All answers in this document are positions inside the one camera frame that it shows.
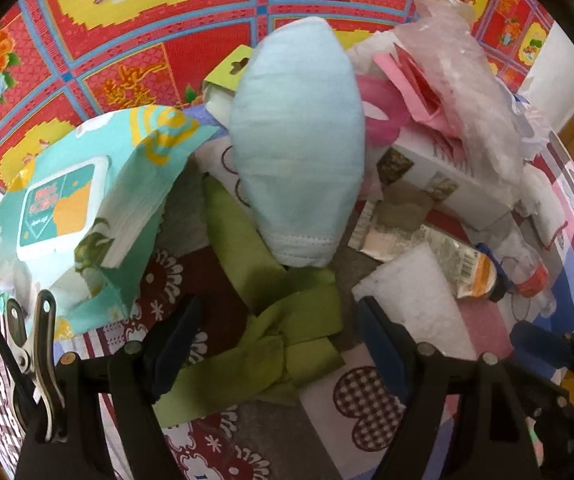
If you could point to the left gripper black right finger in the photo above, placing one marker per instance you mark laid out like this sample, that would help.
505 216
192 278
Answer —
420 376

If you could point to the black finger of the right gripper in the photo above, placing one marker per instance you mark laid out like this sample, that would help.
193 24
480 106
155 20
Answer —
558 351

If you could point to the green fabric strip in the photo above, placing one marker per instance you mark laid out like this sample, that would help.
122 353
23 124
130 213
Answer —
285 346

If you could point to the left metal spring clamp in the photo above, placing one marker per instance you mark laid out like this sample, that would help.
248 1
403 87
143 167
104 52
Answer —
35 391

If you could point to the teal wet wipes pack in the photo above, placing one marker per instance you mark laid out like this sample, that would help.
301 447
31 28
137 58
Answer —
81 219

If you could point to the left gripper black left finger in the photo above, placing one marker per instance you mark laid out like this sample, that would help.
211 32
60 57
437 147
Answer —
139 374

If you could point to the green white cardboard package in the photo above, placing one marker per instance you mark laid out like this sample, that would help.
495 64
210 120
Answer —
220 85

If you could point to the clear crumpled plastic bag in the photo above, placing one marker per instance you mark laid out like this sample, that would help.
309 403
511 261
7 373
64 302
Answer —
441 42

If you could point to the white printed carton box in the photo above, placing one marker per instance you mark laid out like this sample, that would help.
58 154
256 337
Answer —
419 160

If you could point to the pink paper scraps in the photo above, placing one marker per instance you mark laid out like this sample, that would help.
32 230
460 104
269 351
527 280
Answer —
404 96

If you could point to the flattened tube wrapper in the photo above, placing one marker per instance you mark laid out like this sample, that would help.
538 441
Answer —
470 273

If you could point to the light blue face mask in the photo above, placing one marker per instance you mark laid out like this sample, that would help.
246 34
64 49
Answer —
298 132

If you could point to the red floral wall cloth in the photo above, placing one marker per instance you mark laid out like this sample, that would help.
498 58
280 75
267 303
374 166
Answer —
64 61

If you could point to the clear plastic bottle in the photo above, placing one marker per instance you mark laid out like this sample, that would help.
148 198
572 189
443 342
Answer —
529 279

